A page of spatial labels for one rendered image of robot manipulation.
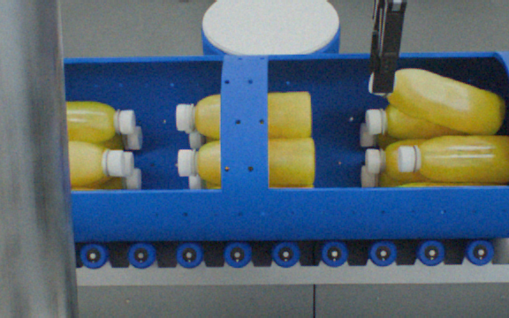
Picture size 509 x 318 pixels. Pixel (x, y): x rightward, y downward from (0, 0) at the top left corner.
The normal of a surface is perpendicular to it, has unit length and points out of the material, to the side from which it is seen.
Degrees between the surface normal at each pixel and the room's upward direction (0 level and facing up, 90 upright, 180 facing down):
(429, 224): 102
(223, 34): 0
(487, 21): 0
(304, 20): 0
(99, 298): 71
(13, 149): 78
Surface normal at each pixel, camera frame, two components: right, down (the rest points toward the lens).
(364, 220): -0.01, 0.75
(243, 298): -0.02, 0.38
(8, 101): 0.51, 0.38
